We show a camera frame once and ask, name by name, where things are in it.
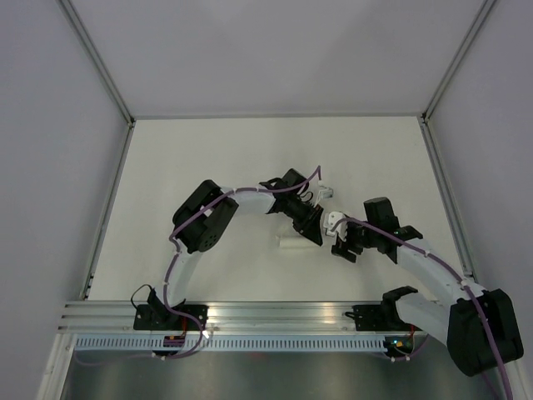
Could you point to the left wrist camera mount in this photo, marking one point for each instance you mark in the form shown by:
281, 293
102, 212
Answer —
324, 193

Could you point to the right aluminium frame post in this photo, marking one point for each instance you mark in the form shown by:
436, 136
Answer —
472, 33

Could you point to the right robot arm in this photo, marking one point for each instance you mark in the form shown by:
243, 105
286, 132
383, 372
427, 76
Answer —
478, 326

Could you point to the left aluminium frame post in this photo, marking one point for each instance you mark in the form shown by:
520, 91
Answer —
79, 29

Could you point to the white cloth napkin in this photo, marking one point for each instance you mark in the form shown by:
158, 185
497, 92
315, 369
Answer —
296, 243

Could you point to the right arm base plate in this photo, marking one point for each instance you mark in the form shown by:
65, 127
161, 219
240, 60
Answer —
378, 318

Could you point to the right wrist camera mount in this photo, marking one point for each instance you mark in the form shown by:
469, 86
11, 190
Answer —
334, 224

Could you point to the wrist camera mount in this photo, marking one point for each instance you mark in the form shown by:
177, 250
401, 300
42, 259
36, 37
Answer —
334, 224
324, 193

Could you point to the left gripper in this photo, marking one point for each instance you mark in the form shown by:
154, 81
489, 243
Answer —
310, 226

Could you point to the aluminium frame post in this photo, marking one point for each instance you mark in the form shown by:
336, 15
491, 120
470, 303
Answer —
79, 29
472, 33

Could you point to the white slotted cable duct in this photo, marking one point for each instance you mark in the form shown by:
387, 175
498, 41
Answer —
254, 343

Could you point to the left side aluminium rail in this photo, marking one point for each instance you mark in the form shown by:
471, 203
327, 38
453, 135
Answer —
100, 234

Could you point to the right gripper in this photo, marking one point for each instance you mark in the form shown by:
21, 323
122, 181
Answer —
341, 247

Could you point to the front aluminium rail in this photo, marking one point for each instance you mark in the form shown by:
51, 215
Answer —
234, 318

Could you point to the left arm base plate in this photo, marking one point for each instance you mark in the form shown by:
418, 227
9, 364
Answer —
148, 320

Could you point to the back aluminium frame rail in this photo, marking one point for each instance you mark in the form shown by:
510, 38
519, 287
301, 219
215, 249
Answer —
276, 115

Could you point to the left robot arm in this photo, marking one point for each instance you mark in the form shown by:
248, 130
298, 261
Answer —
201, 220

